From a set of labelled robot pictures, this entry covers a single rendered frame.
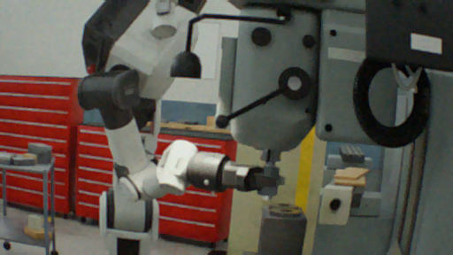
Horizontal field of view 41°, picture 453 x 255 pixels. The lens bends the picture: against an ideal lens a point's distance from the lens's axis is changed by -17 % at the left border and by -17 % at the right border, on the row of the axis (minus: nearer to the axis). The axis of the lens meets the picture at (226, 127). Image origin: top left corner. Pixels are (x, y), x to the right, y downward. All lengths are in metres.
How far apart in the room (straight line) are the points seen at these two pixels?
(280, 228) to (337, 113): 0.52
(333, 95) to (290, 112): 0.10
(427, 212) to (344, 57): 0.40
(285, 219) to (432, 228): 0.60
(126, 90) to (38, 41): 10.09
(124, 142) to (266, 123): 0.49
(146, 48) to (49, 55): 9.86
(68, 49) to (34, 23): 0.99
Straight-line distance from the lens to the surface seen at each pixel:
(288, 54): 1.52
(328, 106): 1.49
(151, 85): 1.91
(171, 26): 1.81
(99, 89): 1.82
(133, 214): 2.23
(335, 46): 1.49
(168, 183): 1.67
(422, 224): 1.48
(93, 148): 6.64
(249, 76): 1.53
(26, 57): 11.97
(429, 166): 1.46
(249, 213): 3.40
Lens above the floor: 1.43
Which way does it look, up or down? 3 degrees down
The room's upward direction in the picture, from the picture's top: 5 degrees clockwise
